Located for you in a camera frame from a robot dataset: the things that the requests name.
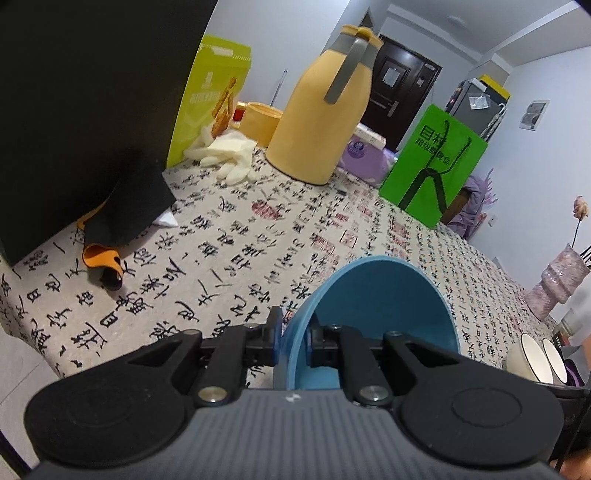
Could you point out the yellow thermos jug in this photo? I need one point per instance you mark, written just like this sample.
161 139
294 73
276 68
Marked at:
318 115

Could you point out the orange black pouch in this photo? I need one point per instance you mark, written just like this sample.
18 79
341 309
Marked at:
138 203

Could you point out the green paper bag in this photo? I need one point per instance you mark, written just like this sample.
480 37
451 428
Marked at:
429 157

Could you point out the white bowl with black rim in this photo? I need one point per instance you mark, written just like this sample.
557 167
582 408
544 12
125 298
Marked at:
559 364
521 360

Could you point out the white paper sheet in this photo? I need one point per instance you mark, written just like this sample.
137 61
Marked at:
476 102

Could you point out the yellow-green snack box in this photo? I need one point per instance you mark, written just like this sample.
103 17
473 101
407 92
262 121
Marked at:
207 92

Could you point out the white flat box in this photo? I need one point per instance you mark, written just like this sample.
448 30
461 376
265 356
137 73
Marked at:
369 136

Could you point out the yellow box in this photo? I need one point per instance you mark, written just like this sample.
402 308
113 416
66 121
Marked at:
496 87

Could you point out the wall picture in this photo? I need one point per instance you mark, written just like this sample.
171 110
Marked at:
534 115

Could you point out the dark entrance door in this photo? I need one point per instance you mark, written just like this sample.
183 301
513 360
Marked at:
406 106

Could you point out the purple tissue pack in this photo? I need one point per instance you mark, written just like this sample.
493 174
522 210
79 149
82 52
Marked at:
364 159

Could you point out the yellow mug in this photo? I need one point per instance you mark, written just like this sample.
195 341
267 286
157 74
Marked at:
258 122

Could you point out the calligraphy print tablecloth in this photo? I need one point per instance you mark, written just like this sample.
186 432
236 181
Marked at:
231 240

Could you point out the wooden chair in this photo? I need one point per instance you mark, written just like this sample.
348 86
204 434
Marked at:
455 210

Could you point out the grey refrigerator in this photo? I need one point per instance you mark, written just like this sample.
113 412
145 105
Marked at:
466 120

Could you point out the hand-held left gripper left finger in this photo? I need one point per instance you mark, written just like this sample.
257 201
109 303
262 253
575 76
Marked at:
275 334

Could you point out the round ceiling light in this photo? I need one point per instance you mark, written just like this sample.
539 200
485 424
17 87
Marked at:
456 20

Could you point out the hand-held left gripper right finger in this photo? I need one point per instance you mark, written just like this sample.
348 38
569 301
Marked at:
323 346

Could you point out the purple jacket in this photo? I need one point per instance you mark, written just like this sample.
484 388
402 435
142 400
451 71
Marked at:
478 198

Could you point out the white paper scrap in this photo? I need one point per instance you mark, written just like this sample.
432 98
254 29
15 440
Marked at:
165 220

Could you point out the folded umbrella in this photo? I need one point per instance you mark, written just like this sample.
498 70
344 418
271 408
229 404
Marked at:
494 122

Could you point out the black paper bag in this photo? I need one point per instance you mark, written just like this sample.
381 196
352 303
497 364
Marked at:
83 115

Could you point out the blue bowl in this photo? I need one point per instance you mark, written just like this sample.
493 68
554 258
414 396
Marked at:
383 295

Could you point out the white rubber gloves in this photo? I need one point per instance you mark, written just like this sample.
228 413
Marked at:
231 152

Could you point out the pink ribbed vase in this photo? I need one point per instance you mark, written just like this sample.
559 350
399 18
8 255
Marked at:
558 281

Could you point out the grey purple cloth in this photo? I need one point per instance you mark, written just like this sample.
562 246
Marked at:
577 332

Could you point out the white door notice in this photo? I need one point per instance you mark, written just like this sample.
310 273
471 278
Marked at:
391 75

